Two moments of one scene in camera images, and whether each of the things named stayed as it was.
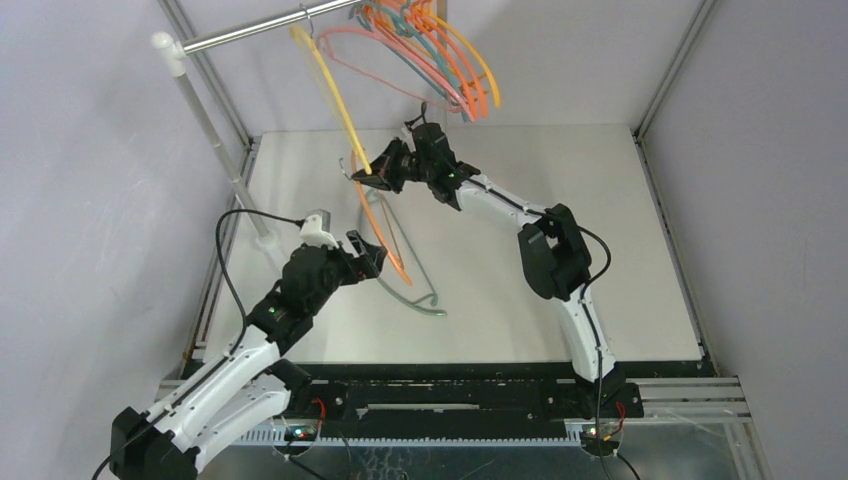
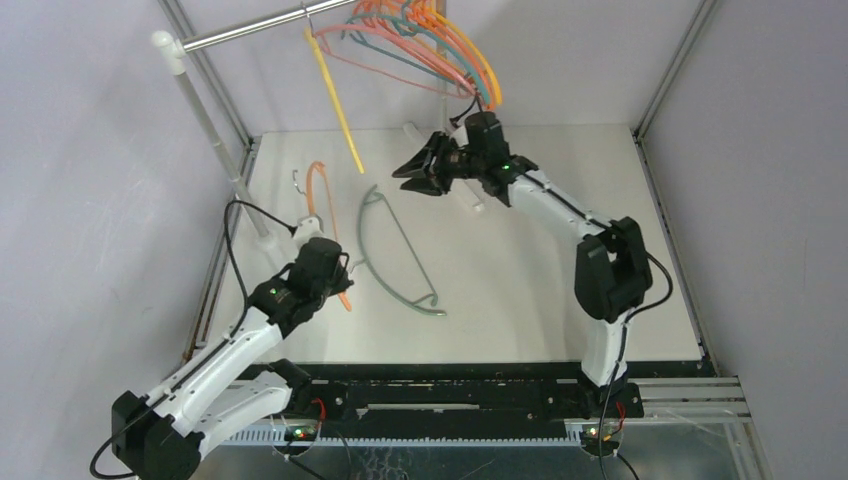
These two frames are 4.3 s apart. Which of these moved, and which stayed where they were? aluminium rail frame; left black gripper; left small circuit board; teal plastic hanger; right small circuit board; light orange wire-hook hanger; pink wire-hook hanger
Moved: teal plastic hanger; light orange wire-hook hanger; left black gripper; pink wire-hook hanger
Stayed: right small circuit board; left small circuit board; aluminium rail frame
